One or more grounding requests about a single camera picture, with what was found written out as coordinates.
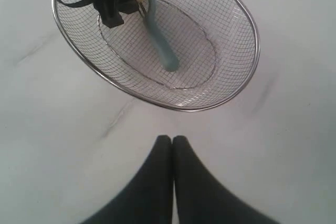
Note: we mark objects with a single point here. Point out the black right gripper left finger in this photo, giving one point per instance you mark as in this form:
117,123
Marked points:
148,197

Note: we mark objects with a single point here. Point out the oval wire mesh basket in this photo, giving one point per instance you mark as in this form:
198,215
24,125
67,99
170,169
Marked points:
182,55

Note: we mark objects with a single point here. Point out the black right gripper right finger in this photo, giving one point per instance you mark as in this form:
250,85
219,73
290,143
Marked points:
200,197

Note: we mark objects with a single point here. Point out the teal handled vegetable peeler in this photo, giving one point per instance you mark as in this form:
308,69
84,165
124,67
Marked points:
166,55

